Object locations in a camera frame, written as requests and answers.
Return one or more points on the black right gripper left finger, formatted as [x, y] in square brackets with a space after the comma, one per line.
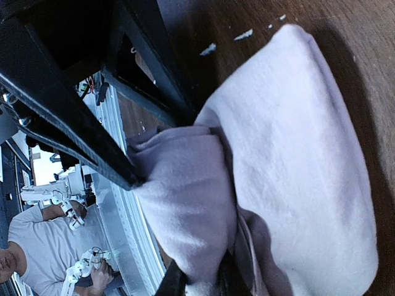
[173, 283]

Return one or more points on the pink and cream underwear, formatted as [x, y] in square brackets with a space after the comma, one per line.
[272, 171]

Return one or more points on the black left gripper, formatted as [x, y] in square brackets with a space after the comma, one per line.
[140, 63]

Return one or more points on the person in grey shirt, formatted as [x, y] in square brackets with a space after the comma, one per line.
[41, 246]

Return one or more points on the aluminium front rail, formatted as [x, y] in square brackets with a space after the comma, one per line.
[128, 233]

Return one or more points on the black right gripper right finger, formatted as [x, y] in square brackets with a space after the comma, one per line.
[230, 280]

